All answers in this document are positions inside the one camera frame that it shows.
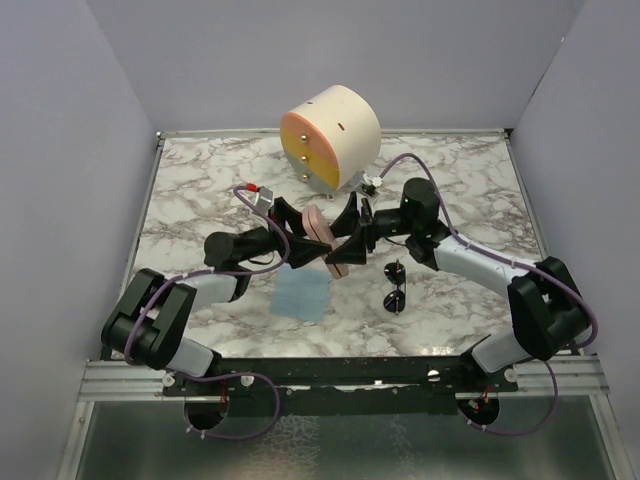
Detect light blue cleaning cloth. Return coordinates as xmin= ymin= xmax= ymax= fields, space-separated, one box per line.
xmin=269 ymin=265 xmax=331 ymax=323

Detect round cream drawer cabinet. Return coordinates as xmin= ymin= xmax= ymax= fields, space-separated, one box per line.
xmin=279 ymin=85 xmax=382 ymax=195

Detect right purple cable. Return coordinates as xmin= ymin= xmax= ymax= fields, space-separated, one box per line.
xmin=377 ymin=152 xmax=600 ymax=435

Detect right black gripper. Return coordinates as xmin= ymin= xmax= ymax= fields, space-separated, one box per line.
xmin=322 ymin=193 xmax=417 ymax=265

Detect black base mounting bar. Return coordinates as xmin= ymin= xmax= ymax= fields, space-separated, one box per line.
xmin=163 ymin=355 xmax=517 ymax=416

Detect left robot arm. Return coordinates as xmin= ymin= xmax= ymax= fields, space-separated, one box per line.
xmin=101 ymin=198 xmax=335 ymax=395

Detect pink glasses case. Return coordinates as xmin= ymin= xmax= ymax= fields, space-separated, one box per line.
xmin=302 ymin=205 xmax=349 ymax=279

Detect black sunglasses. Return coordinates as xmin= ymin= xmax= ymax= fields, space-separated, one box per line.
xmin=383 ymin=259 xmax=406 ymax=315

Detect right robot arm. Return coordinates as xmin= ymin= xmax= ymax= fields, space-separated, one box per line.
xmin=327 ymin=178 xmax=595 ymax=391

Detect aluminium front rail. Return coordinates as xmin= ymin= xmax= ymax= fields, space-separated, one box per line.
xmin=78 ymin=355 xmax=610 ymax=402

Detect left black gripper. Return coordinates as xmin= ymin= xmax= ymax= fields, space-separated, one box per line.
xmin=240 ymin=198 xmax=332 ymax=268

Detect purple cable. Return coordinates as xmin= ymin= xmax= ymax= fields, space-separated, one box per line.
xmin=123 ymin=183 xmax=296 ymax=441
xmin=377 ymin=152 xmax=600 ymax=435

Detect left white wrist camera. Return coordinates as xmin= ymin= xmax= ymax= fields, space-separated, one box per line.
xmin=253 ymin=187 xmax=274 ymax=214

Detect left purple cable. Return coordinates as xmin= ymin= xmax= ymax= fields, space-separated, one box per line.
xmin=123 ymin=183 xmax=296 ymax=441

